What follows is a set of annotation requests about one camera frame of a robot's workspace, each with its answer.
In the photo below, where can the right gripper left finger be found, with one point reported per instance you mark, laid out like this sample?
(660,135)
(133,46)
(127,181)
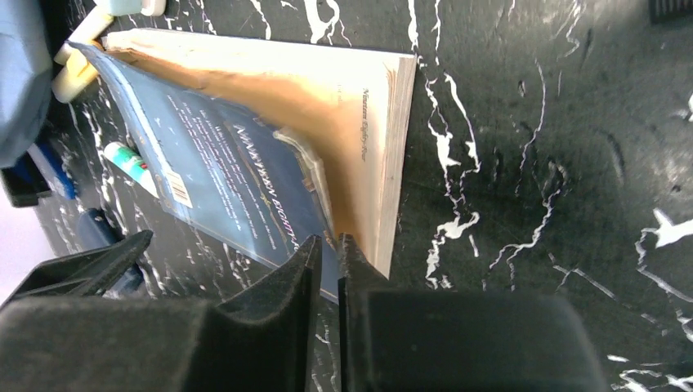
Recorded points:
(60,333)

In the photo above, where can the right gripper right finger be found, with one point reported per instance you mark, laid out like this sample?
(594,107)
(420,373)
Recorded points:
(396,339)

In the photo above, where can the green white glue stick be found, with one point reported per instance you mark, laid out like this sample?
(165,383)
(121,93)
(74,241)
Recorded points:
(132,164)

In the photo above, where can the dark blue notebook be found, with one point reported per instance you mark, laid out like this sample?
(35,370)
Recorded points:
(261,144)

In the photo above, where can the blue student backpack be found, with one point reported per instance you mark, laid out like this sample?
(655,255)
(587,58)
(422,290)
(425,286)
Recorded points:
(26,74)

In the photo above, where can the teal eraser case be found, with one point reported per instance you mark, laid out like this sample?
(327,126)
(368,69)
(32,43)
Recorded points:
(129,7)

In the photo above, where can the yellow orange highlighter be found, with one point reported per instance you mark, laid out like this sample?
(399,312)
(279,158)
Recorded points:
(77,74)

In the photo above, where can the white pen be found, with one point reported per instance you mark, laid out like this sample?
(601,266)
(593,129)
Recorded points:
(95,23)

